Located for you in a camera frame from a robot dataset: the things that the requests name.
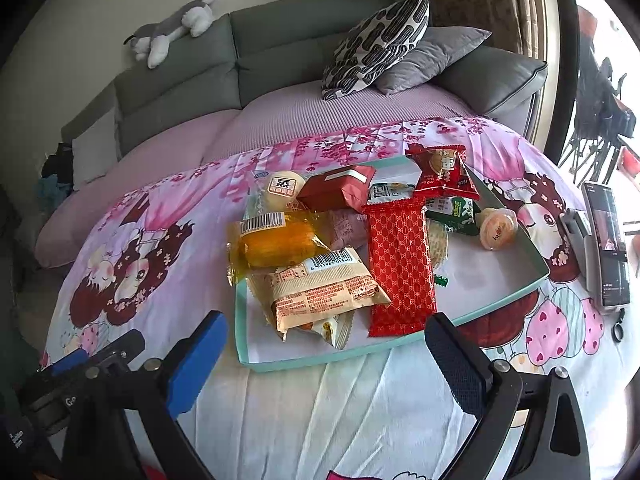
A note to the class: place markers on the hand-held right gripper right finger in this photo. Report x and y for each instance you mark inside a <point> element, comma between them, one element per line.
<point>457,365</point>

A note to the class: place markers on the grey white plush toy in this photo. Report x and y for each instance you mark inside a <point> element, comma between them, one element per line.
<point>167,32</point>

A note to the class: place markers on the white steamed bun packet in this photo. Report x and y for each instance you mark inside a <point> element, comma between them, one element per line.
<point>282,190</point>

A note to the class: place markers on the beige curtain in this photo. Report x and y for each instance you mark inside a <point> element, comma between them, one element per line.
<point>500,10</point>

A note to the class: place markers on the grey pillow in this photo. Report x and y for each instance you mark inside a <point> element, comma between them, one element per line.
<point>435,57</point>

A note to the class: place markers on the dark clothing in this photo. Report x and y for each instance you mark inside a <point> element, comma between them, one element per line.
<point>57,160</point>

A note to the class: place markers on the green biscuit packet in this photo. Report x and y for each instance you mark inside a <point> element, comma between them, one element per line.
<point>457,212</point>

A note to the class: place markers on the black white patterned pillow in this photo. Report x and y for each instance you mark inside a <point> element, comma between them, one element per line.
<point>375,45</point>

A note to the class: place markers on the green white cracker packet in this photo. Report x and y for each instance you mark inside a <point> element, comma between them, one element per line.
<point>390,192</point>

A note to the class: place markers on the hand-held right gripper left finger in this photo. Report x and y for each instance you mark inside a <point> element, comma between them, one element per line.
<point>197,360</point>

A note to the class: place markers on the yellow cake packet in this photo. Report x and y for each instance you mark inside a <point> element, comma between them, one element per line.
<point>272,247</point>

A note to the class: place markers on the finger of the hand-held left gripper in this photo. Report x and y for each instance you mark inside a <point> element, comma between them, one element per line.
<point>120,347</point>
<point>70,361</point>

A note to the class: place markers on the printed cartoon blanket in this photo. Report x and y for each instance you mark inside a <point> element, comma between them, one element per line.
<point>325,420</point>

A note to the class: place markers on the white packet with black script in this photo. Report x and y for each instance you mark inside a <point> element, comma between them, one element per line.
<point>332,332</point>

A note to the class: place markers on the grey phone stand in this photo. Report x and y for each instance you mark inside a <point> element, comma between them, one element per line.
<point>575,230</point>

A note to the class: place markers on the smartphone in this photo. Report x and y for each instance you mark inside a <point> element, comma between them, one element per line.
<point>607,255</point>

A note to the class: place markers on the red patterned wafer packet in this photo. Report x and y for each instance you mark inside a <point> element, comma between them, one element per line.
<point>400,270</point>

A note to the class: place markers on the grey sofa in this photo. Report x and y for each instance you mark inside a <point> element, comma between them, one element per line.
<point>280,35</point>

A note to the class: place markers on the teal shallow cardboard tray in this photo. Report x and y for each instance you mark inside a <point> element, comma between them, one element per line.
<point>495,280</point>

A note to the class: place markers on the beige bread packet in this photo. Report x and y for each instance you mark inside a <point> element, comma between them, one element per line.
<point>320,292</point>

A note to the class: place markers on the light grey cushion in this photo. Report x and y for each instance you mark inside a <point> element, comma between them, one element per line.
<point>92,147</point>

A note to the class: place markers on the pink snack packet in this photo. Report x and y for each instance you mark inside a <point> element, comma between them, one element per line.
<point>347,230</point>

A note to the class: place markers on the orange jelly cup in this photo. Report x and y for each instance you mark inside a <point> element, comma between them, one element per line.
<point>497,230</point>

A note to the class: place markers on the pink sofa cover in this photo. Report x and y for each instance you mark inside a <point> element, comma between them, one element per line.
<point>280,120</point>

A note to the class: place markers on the black folding chair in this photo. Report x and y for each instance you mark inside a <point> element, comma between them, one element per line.
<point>600,110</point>

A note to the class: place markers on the red packet with bun picture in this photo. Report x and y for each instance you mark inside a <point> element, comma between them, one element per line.
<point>440,170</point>

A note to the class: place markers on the dark red snack packet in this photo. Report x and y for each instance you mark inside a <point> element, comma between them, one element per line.
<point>340,187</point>

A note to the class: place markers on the teal cloth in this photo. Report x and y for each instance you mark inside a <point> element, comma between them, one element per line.
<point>50,192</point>

